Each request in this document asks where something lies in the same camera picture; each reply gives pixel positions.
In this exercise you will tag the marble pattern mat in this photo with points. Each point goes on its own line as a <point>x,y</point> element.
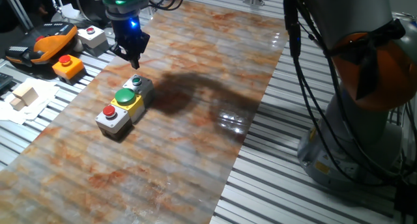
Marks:
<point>195,152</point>

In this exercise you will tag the small wooden block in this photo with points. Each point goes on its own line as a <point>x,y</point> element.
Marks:
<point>16,104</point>

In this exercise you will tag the grey box red button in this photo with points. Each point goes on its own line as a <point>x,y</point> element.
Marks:
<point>94,38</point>
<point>114,121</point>

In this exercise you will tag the slanted aluminium strut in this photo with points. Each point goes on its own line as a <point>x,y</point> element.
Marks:
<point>18,9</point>

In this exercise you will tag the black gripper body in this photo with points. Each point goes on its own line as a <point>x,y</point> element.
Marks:
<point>130,38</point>

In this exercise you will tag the large wooden block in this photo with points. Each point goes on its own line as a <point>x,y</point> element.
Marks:
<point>27,93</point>

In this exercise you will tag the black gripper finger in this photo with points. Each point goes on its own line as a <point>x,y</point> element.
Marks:
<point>138,62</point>
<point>123,50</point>

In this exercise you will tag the orange black teach pendant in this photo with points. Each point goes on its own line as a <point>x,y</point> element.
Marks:
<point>49,43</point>

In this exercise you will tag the yellow box green mushroom button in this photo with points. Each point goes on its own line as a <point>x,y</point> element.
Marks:
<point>125,96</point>

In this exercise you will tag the black round reel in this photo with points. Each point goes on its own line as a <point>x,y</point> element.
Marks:
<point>91,14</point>

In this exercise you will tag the grey box small green button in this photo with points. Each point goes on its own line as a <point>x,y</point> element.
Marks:
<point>143,87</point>

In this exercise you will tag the white paper sheet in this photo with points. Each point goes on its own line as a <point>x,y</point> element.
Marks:
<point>42,90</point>

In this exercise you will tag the orange box red mushroom button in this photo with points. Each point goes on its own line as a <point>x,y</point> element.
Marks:
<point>70,69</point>

